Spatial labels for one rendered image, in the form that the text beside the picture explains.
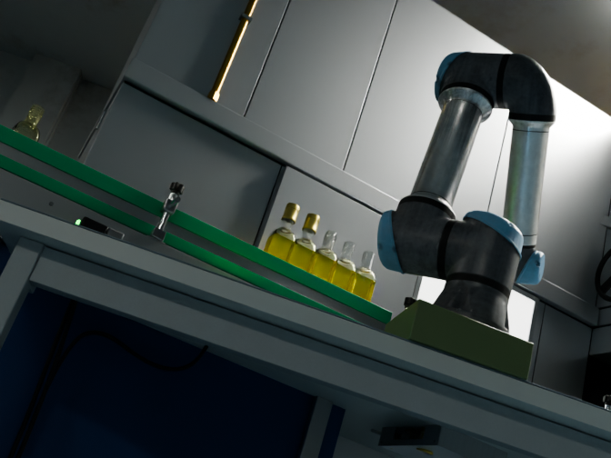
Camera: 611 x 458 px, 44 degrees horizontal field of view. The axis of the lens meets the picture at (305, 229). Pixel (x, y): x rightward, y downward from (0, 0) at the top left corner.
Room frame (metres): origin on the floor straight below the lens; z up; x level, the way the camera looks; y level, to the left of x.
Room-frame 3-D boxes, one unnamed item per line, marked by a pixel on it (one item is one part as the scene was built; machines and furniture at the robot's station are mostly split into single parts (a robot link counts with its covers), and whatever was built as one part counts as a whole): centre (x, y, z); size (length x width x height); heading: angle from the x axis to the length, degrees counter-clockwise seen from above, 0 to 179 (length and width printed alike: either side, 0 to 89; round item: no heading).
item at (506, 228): (1.25, -0.32, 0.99); 0.13 x 0.12 x 0.14; 62
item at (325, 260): (1.72, -0.07, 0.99); 0.06 x 0.06 x 0.21; 19
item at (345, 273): (1.74, -0.12, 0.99); 0.06 x 0.06 x 0.21; 20
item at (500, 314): (1.25, -0.33, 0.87); 0.15 x 0.15 x 0.10
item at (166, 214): (1.41, 0.27, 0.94); 0.07 x 0.04 x 0.13; 20
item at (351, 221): (1.96, -0.32, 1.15); 0.90 x 0.03 x 0.34; 110
